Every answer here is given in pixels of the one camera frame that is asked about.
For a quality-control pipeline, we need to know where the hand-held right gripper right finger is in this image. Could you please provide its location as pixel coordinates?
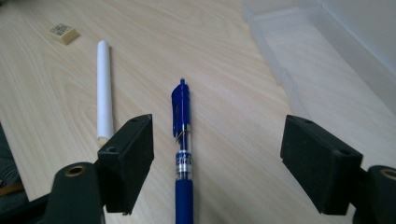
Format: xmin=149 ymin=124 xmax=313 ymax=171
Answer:
xmin=279 ymin=114 xmax=364 ymax=217

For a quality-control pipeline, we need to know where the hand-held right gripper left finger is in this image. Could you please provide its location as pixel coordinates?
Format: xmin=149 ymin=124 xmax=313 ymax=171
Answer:
xmin=97 ymin=113 xmax=155 ymax=216

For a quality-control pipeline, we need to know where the blue pen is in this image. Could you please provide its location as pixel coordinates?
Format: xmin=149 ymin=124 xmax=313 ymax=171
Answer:
xmin=170 ymin=77 xmax=195 ymax=224

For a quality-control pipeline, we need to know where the white pencil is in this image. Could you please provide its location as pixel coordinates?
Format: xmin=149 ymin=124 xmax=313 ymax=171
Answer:
xmin=95 ymin=39 xmax=115 ymax=148

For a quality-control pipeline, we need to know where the clear plastic pencil case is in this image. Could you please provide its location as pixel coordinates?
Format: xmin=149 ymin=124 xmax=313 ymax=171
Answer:
xmin=242 ymin=0 xmax=396 ymax=171

